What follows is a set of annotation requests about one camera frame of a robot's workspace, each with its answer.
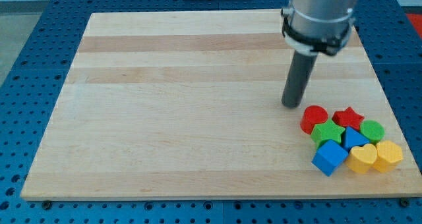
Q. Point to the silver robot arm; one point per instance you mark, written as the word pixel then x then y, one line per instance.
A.
pixel 317 26

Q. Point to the wooden board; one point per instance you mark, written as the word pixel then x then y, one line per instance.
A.
pixel 187 106

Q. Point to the green star block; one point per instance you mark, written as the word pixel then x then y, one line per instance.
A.
pixel 327 131

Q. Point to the red star block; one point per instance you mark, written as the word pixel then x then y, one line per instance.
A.
pixel 348 117

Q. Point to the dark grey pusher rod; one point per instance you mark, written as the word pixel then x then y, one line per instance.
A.
pixel 297 79

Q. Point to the red cylinder block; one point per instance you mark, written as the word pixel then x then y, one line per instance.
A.
pixel 313 115

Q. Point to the blue cube block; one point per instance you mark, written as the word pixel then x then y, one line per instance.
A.
pixel 329 157

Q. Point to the blue triangle block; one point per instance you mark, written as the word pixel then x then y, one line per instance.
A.
pixel 352 138

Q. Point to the yellow heart block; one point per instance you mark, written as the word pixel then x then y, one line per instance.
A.
pixel 361 158

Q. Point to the green cylinder block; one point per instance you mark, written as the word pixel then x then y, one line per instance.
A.
pixel 372 130

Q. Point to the yellow hexagon block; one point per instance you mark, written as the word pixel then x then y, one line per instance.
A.
pixel 389 155

